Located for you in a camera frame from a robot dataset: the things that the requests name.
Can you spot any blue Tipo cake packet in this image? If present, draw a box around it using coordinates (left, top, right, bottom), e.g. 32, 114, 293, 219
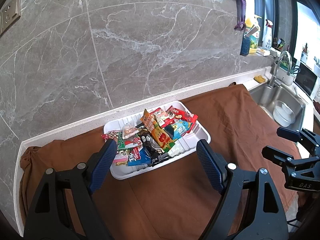
127, 146, 151, 166

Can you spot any white bowl in sink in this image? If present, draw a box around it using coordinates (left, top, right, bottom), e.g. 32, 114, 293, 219
273, 100, 296, 127

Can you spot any steel kitchen sink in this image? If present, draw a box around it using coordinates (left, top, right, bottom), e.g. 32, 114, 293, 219
249, 84, 305, 131

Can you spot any white microwave oven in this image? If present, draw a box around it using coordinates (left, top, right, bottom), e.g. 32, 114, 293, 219
294, 61, 319, 100

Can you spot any steel kitchen faucet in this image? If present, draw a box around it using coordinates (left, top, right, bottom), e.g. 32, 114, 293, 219
267, 51, 294, 88

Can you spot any yellow sponge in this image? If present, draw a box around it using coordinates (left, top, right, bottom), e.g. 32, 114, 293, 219
254, 75, 266, 83

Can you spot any brown table cloth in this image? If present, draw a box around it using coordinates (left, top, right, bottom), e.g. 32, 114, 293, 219
19, 82, 304, 240

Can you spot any white spray bottle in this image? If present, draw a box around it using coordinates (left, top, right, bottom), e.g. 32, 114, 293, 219
262, 19, 273, 50

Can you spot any dark red snack packet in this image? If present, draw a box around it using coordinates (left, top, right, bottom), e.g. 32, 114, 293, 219
101, 131, 120, 142

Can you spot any green white snack packet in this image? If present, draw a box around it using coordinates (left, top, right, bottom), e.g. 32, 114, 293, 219
117, 132, 143, 150

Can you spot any yellow detergent bottle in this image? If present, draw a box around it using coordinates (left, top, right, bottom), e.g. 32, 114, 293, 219
245, 15, 261, 54

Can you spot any black coffee snack packet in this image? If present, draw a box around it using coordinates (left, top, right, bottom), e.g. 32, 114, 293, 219
138, 127, 170, 166

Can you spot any teal cartoon snack packet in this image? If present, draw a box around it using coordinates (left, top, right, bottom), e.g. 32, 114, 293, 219
164, 120, 193, 141

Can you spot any orange snack packet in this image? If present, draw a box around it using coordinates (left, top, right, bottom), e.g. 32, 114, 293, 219
140, 109, 175, 152

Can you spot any clear white orange packet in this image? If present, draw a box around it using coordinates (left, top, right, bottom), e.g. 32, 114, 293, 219
122, 124, 139, 140

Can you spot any white plastic tray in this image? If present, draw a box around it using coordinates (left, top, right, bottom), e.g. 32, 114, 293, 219
103, 111, 211, 180

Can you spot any red white snack packet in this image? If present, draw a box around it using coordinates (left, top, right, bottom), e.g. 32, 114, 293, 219
151, 107, 174, 128

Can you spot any purple hanging cloth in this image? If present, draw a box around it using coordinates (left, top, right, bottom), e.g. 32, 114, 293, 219
234, 0, 246, 31

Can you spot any wall power socket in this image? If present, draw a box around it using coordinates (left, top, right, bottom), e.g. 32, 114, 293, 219
1, 0, 21, 36

